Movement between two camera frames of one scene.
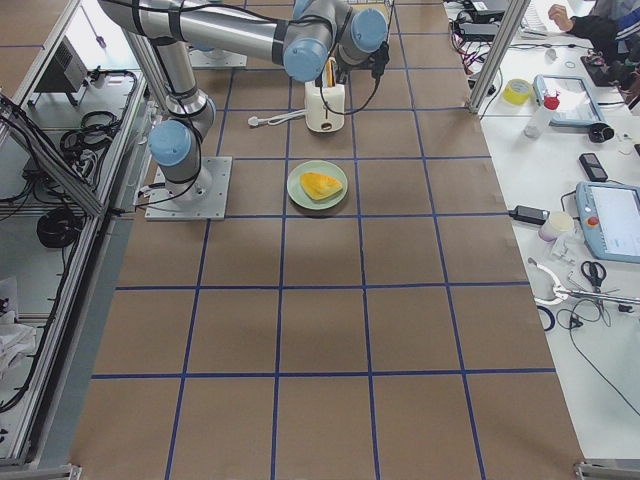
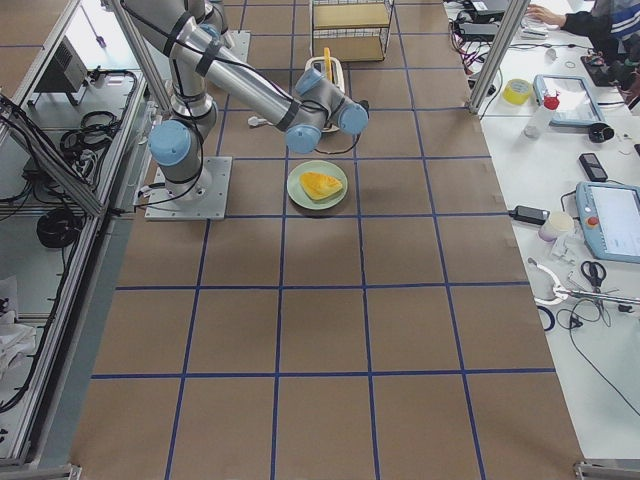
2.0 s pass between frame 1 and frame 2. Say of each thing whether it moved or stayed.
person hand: moved
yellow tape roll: stayed
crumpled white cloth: stayed
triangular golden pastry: stayed
